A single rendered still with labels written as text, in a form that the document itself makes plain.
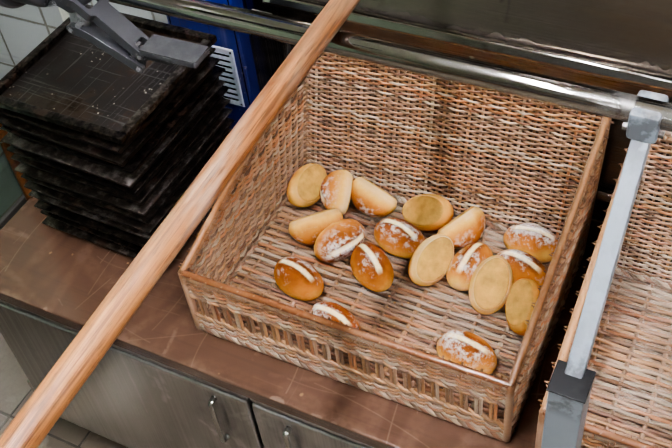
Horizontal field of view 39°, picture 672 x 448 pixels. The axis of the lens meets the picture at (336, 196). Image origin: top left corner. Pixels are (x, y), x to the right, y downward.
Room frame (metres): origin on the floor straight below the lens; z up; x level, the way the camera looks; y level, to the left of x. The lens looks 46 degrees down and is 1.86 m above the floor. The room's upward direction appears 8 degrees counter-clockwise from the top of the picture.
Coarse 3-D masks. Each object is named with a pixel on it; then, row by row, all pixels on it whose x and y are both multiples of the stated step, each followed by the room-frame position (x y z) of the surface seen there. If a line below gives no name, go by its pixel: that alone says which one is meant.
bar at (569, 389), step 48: (144, 0) 1.07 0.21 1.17; (192, 0) 1.04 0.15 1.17; (336, 48) 0.92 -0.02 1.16; (384, 48) 0.89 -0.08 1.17; (528, 96) 0.79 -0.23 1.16; (576, 96) 0.77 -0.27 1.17; (624, 96) 0.75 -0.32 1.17; (624, 192) 0.68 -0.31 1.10; (576, 336) 0.59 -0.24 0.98; (576, 384) 0.54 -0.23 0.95; (576, 432) 0.52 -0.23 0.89
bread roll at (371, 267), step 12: (360, 252) 1.04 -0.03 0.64; (372, 252) 1.03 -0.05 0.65; (360, 264) 1.02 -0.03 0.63; (372, 264) 1.01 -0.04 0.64; (384, 264) 1.01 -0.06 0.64; (360, 276) 1.00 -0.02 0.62; (372, 276) 0.99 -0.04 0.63; (384, 276) 0.99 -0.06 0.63; (372, 288) 0.98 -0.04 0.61; (384, 288) 0.98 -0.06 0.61
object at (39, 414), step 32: (352, 0) 0.96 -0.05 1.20; (320, 32) 0.90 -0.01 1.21; (288, 64) 0.84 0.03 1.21; (288, 96) 0.81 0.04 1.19; (256, 128) 0.75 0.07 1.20; (224, 160) 0.70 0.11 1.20; (192, 192) 0.66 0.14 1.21; (160, 224) 0.63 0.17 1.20; (192, 224) 0.63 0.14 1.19; (160, 256) 0.59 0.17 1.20; (128, 288) 0.55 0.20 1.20; (96, 320) 0.52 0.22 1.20; (128, 320) 0.53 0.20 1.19; (64, 352) 0.49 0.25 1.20; (96, 352) 0.49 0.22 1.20; (64, 384) 0.46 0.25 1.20; (32, 416) 0.43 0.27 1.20
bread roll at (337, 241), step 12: (336, 228) 1.09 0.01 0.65; (348, 228) 1.09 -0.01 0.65; (360, 228) 1.09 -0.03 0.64; (324, 240) 1.07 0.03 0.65; (336, 240) 1.07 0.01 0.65; (348, 240) 1.07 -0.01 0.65; (360, 240) 1.07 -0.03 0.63; (324, 252) 1.06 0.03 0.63; (336, 252) 1.05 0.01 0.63; (348, 252) 1.05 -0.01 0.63
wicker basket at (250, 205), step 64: (320, 64) 1.34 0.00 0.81; (320, 128) 1.31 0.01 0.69; (384, 128) 1.25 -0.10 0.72; (448, 128) 1.20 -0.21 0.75; (512, 128) 1.14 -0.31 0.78; (576, 128) 1.10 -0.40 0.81; (256, 192) 1.17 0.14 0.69; (448, 192) 1.16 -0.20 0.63; (512, 192) 1.11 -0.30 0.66; (576, 192) 0.95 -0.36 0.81; (192, 256) 1.00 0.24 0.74; (256, 256) 1.10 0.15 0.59; (576, 256) 0.98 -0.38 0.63; (256, 320) 0.90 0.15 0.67; (320, 320) 0.84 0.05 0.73; (384, 320) 0.93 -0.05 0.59; (448, 320) 0.91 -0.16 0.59; (384, 384) 0.79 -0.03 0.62; (448, 384) 0.73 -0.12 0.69; (512, 384) 0.69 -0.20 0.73
